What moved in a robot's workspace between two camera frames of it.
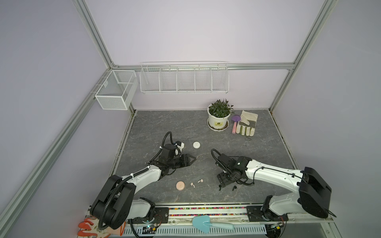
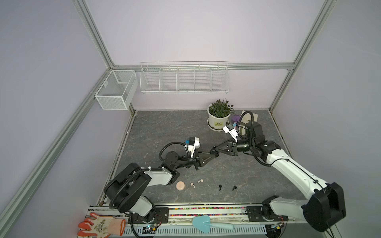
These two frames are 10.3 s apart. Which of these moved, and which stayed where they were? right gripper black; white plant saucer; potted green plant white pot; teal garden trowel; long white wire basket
Moved: right gripper black
Stayed: white plant saucer; long white wire basket; potted green plant white pot; teal garden trowel
